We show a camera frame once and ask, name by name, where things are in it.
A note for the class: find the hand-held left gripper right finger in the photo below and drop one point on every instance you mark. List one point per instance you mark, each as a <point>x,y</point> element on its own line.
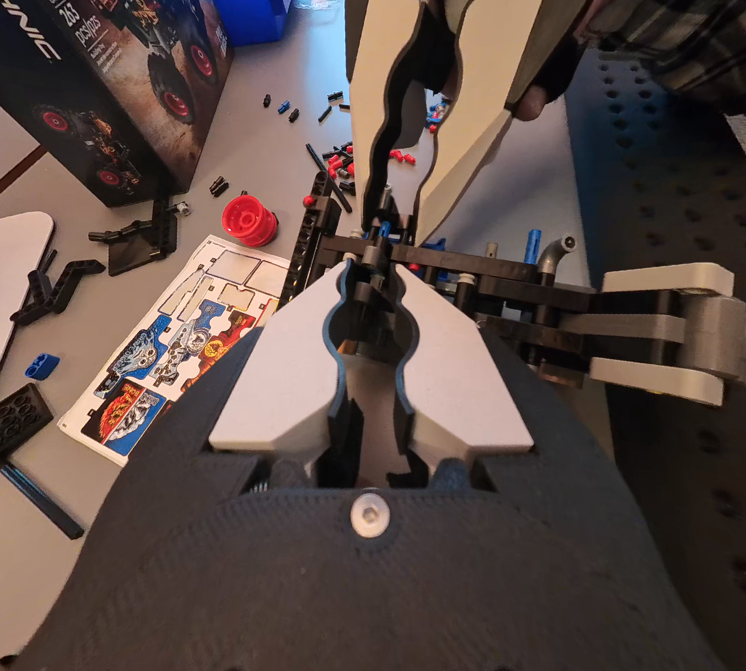
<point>466,391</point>

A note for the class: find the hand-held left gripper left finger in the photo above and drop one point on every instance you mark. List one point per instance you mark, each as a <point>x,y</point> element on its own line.
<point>274,391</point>

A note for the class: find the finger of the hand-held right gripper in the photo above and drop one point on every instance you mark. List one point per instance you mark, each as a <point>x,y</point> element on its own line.
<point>501,42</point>
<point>379,42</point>

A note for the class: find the toy brick truck chassis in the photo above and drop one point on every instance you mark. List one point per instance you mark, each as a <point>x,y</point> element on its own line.
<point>513,275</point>

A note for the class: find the grey desk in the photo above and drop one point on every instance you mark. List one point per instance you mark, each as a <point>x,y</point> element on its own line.
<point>250,147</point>

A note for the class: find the person's right hand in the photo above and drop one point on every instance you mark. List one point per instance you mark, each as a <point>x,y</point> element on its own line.
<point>530,106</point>

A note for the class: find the pile of small brick pieces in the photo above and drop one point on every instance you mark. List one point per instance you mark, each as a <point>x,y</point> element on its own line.
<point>335,161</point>

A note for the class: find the colourful sticker sheet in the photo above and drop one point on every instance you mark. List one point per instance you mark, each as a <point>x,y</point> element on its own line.
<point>134,368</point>

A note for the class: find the long black axle rod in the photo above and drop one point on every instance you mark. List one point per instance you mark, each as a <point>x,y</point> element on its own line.
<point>329,179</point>

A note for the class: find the red toy wheel rim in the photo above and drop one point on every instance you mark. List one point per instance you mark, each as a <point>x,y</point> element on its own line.
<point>248,219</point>

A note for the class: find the black brick panel assembly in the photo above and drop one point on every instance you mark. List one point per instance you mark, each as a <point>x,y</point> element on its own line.
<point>140,251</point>

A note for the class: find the black perforated mat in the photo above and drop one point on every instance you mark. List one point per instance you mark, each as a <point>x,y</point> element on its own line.
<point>653,187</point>

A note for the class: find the black brick pin pair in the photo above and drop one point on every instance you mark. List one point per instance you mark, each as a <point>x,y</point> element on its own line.
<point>219,186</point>

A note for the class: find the blue brick connector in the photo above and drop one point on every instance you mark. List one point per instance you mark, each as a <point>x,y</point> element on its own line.
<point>42,366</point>

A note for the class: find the black angled brick beam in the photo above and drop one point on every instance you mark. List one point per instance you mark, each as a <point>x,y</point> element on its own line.
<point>64,281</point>

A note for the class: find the black perforated brick plate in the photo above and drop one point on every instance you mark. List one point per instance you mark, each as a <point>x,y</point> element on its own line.
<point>23,417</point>

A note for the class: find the short black axle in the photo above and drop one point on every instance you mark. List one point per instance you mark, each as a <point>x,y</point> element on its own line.
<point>49,260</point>

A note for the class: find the toy truck set box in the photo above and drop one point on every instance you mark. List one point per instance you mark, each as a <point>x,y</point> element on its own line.
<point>116,71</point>

